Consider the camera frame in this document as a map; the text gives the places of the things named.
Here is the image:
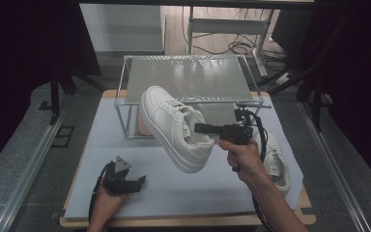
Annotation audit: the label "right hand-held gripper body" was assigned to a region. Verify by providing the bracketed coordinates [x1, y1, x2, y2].
[220, 101, 271, 146]

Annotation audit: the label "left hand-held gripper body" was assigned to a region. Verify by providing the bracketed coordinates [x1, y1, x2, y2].
[100, 156, 136, 196]

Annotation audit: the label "white sneaker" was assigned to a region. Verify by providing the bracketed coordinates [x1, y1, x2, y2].
[139, 85, 215, 175]
[254, 130, 292, 196]

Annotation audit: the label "metal wire shelf rack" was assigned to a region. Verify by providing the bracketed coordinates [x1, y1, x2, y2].
[114, 53, 271, 140]

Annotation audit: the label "pink slipper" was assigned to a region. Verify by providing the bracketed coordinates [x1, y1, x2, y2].
[137, 107, 153, 136]

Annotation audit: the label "person's right hand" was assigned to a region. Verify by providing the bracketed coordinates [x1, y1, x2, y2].
[217, 139, 269, 186]

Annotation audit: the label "person's left hand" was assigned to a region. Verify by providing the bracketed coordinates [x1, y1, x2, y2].
[90, 185, 129, 223]

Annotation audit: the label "pale blue table mat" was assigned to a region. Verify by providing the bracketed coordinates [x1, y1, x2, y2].
[63, 96, 303, 221]

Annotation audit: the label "black tripod stand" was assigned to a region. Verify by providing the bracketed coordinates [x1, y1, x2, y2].
[257, 15, 336, 131]
[38, 64, 107, 125]

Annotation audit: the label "white panel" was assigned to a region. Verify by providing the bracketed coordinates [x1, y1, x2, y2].
[78, 3, 166, 54]

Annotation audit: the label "dark curtain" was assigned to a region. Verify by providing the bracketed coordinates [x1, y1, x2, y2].
[312, 0, 371, 187]
[0, 0, 101, 178]

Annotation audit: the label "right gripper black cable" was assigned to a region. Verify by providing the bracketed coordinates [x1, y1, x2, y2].
[235, 107, 276, 232]

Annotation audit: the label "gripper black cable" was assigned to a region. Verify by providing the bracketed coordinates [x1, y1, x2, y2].
[88, 160, 115, 223]
[235, 107, 276, 232]

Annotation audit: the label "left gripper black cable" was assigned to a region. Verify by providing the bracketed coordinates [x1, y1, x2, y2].
[88, 160, 115, 223]

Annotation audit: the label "black floor cables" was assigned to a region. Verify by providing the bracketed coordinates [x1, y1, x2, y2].
[183, 8, 288, 64]

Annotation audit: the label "aluminium frame rail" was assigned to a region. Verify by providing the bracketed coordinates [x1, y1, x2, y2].
[0, 109, 69, 232]
[298, 101, 371, 232]

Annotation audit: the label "white desk frame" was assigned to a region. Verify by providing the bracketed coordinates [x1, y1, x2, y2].
[187, 6, 270, 78]

